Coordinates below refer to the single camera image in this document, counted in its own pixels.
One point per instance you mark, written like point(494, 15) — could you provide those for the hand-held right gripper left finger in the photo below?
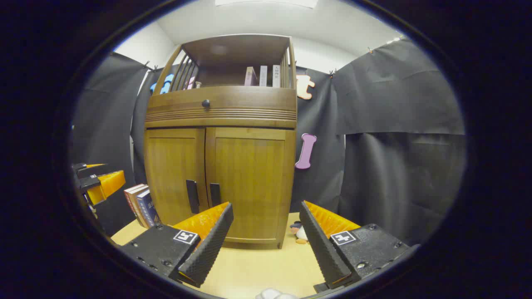
point(212, 249)

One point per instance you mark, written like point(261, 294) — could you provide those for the wooden double-door shoe cabinet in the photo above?
point(249, 45)

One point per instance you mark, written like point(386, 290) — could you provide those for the wooden cabinet drawer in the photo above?
point(249, 101)

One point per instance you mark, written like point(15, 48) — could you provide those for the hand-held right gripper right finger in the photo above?
point(320, 249)

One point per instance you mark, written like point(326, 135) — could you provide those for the grey book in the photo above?
point(263, 76)

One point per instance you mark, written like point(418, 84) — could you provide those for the black backdrop cloth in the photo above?
point(395, 104)

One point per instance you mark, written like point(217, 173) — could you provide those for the plush penguin toy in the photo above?
point(300, 234)

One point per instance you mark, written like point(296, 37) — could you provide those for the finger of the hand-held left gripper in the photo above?
point(106, 185)
point(83, 167)

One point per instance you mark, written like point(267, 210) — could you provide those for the round black drawer knob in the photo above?
point(206, 104)

